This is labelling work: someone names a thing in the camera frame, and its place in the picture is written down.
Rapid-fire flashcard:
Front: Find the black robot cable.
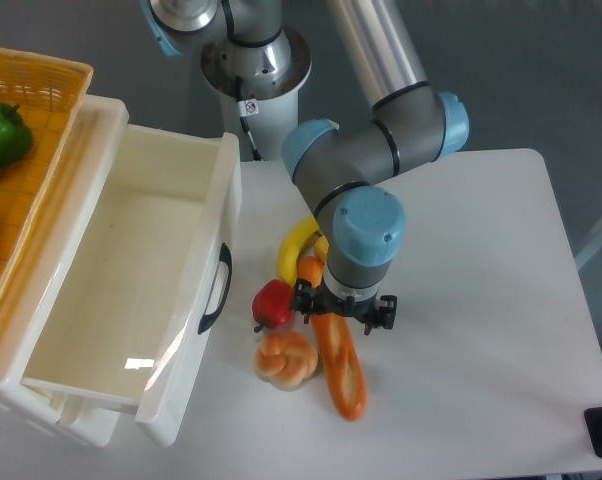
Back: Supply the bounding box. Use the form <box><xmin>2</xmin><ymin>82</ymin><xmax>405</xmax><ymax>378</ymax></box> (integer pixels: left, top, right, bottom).
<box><xmin>234</xmin><ymin>74</ymin><xmax>265</xmax><ymax>162</ymax></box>

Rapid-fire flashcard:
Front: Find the round knotted bread roll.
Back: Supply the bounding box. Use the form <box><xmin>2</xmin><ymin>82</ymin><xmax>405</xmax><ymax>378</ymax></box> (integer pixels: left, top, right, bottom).
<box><xmin>253</xmin><ymin>331</ymin><xmax>319</xmax><ymax>390</ymax></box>

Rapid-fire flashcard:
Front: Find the red toy apple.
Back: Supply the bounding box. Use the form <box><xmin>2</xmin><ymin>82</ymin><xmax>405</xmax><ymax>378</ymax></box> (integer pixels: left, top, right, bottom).
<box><xmin>251</xmin><ymin>279</ymin><xmax>293</xmax><ymax>333</ymax></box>

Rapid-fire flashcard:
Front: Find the green toy bell pepper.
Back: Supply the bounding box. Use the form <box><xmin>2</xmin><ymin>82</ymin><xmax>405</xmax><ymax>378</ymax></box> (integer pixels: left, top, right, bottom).
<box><xmin>0</xmin><ymin>101</ymin><xmax>33</xmax><ymax>170</ymax></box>

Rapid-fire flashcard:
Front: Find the long orange baguette bread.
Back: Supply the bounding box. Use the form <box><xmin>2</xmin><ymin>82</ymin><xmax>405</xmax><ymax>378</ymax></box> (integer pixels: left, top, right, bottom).
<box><xmin>297</xmin><ymin>255</ymin><xmax>368</xmax><ymax>422</ymax></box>

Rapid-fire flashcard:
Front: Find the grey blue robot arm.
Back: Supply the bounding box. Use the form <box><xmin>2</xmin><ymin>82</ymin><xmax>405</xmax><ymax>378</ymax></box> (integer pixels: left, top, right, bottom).
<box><xmin>141</xmin><ymin>1</ymin><xmax>469</xmax><ymax>330</ymax></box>

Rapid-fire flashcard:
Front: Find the yellow toy banana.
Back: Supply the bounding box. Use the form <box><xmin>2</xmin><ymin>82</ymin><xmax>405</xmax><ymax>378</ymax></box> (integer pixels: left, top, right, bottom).
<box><xmin>276</xmin><ymin>215</ymin><xmax>329</xmax><ymax>286</ymax></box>

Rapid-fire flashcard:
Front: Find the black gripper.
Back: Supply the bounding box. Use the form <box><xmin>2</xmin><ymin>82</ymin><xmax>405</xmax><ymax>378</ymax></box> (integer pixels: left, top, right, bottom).
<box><xmin>290</xmin><ymin>279</ymin><xmax>398</xmax><ymax>336</ymax></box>

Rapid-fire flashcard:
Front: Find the yellow woven basket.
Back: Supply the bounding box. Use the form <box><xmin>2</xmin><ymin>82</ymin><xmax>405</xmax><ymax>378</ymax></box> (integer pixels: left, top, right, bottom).
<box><xmin>0</xmin><ymin>47</ymin><xmax>93</xmax><ymax>302</ymax></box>

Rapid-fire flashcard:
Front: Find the white plastic drawer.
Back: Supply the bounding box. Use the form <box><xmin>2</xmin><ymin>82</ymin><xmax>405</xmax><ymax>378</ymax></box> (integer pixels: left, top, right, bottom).
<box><xmin>22</xmin><ymin>125</ymin><xmax>241</xmax><ymax>446</ymax></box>

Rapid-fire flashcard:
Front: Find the white drawer cabinet frame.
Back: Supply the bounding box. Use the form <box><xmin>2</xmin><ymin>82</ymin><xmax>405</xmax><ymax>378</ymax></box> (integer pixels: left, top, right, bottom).
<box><xmin>0</xmin><ymin>95</ymin><xmax>129</xmax><ymax>446</ymax></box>

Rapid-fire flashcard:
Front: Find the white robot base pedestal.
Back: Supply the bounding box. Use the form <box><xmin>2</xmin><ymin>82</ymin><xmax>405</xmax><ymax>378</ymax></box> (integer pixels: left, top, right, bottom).
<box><xmin>201</xmin><ymin>26</ymin><xmax>312</xmax><ymax>162</ymax></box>

